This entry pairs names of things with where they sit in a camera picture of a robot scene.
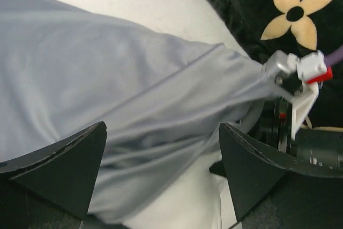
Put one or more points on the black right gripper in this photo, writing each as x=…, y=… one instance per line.
x=273, y=128

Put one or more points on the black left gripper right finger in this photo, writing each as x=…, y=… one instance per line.
x=271, y=189

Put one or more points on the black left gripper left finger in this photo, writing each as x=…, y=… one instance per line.
x=52, y=187

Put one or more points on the white pillow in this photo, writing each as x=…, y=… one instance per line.
x=197, y=199

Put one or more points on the grey pillowcase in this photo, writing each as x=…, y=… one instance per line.
x=63, y=69

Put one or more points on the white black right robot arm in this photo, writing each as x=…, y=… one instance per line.
x=317, y=147

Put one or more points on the black floral pattern cushion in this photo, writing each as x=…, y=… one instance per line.
x=261, y=27

